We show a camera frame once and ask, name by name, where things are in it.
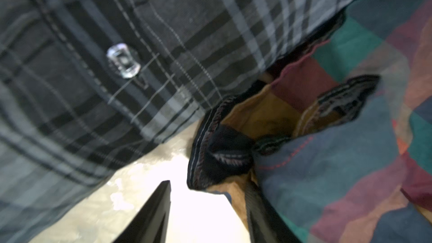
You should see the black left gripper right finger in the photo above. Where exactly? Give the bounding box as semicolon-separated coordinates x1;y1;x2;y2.
245;181;300;243

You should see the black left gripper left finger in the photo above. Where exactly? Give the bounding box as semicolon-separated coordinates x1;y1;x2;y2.
114;180;171;243

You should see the multicolour plaid long sleeve shirt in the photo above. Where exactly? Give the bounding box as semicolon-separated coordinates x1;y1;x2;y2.
187;0;432;243

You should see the grey plaid long sleeve shirt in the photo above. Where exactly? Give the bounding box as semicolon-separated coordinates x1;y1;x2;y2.
1;0;354;243

